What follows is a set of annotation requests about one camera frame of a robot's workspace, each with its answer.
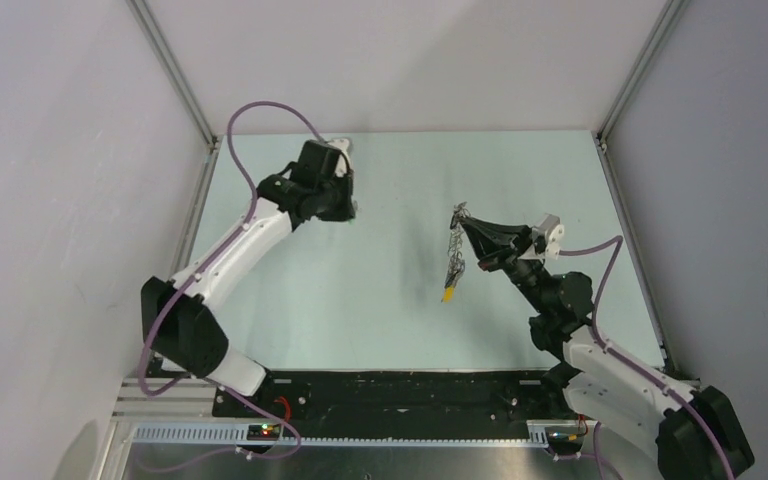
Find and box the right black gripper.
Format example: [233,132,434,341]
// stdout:
[459,214,550,314]

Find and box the large metal key ring disc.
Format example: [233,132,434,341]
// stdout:
[444,202,469,293]

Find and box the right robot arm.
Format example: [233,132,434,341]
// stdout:
[446,213,756,479]

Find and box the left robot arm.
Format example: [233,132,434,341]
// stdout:
[140,138,356,417]

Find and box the yellow key tag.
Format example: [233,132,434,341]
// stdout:
[441,286,455,303]

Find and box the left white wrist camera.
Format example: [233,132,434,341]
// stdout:
[327,137,352,178]

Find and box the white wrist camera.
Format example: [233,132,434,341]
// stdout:
[327,137,352,178]
[531,214,565,260]

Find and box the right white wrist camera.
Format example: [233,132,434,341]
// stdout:
[531,214,565,260]

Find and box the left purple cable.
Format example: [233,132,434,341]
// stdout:
[137,100,332,462]

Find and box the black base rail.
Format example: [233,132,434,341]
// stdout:
[212,370,578,439]

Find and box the left aluminium frame post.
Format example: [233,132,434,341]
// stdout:
[126,0,217,152]

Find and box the aluminium frame post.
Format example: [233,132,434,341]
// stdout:
[126,0,217,152]
[595,0,690,144]

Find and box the white slotted cable duct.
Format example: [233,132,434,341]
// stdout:
[132,423,548,448]

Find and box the right aluminium frame post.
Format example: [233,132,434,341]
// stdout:
[595,0,690,144]

